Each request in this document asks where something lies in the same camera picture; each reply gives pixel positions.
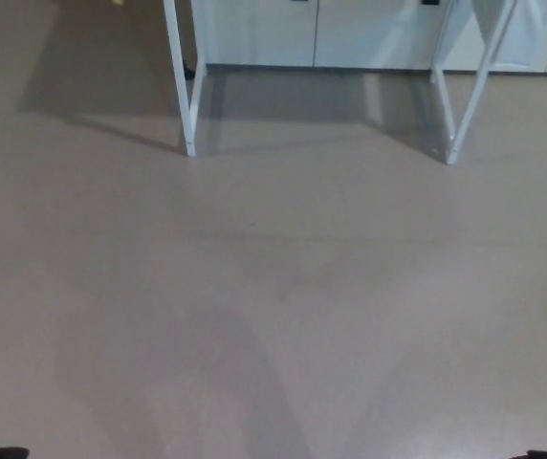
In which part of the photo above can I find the white cabinet with doors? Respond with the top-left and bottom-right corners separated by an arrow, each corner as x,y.
190,0 -> 547,75

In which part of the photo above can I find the white metal table leg frame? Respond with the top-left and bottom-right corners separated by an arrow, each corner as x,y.
429,0 -> 527,165
162,0 -> 208,157

